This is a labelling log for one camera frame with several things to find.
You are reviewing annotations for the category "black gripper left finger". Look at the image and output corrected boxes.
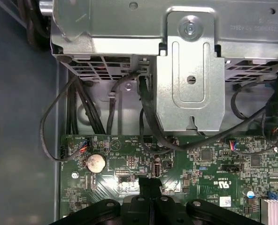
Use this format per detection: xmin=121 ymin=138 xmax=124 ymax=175
xmin=51 ymin=178 xmax=152 ymax=225

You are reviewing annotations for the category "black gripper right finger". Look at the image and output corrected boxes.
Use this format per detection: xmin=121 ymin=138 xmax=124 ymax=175
xmin=150 ymin=179 xmax=266 ymax=225

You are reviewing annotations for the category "silver internal USB port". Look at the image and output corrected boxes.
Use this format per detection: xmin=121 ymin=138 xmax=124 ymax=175
xmin=150 ymin=160 xmax=163 ymax=179

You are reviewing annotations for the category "green motherboard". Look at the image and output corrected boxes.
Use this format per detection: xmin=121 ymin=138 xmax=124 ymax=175
xmin=59 ymin=135 xmax=278 ymax=225

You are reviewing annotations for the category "silver coin battery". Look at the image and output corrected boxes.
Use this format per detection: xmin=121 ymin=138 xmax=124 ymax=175
xmin=86 ymin=152 xmax=107 ymax=173

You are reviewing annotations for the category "silver metal drive cage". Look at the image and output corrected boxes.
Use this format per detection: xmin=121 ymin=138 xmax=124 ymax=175
xmin=50 ymin=0 xmax=278 ymax=132

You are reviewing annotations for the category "silver heat sink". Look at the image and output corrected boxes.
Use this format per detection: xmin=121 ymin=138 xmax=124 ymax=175
xmin=260 ymin=197 xmax=278 ymax=225

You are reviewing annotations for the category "black PC case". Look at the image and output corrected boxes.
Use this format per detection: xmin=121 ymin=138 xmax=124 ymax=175
xmin=0 ymin=0 xmax=278 ymax=225

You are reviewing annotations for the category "flat black wire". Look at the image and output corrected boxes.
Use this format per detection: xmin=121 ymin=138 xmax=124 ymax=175
xmin=138 ymin=75 xmax=189 ymax=154

